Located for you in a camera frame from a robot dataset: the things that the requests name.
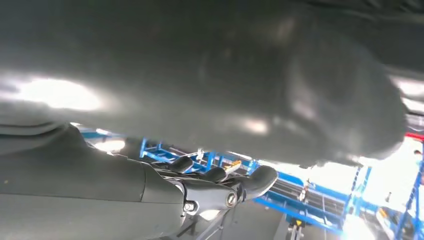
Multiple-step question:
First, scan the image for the red beam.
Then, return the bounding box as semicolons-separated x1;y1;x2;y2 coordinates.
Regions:
404;131;424;143

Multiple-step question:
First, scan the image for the blue metal shelf rack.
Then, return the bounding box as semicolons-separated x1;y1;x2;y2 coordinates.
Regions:
253;163;424;240
139;138;261;175

